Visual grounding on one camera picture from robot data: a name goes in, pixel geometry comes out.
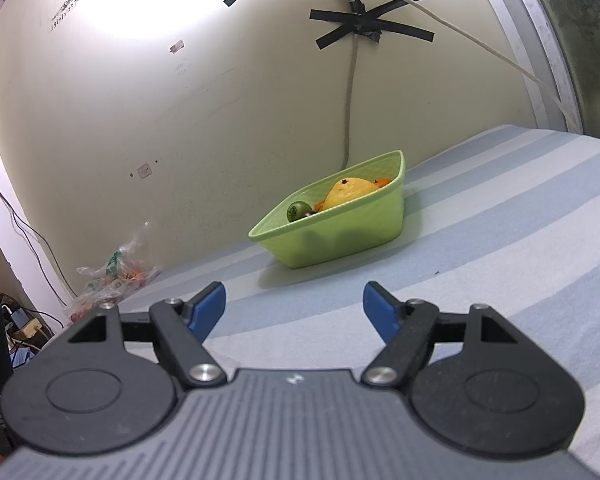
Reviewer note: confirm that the striped bed sheet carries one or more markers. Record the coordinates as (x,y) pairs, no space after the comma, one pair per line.
(480,240)

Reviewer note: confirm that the grey window frame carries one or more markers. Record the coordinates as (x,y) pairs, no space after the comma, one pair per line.
(535,45)

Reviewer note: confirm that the green round fruit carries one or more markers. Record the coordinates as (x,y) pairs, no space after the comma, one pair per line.
(298,210)

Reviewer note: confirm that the yellow lemon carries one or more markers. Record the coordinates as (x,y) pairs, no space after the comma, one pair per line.
(347,191)

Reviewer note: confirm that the black tape cross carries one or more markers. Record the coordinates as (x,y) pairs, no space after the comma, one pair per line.
(367,22)

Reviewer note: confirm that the clutter of chargers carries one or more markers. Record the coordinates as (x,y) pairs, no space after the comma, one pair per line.
(25,332)

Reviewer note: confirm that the torn paper wall label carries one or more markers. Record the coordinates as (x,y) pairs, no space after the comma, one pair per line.
(65,15)

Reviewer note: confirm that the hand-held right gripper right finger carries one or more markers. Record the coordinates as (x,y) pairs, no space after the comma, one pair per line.
(382,315)

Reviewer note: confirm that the clear plastic bag of produce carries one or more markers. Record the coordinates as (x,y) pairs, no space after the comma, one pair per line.
(112,280)

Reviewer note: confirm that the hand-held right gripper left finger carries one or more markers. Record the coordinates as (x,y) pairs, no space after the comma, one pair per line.
(207,310)

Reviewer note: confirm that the green plastic bowl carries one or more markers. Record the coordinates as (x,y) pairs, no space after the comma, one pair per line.
(340,232)

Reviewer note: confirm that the patterned window glass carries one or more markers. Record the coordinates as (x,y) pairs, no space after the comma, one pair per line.
(580,35)

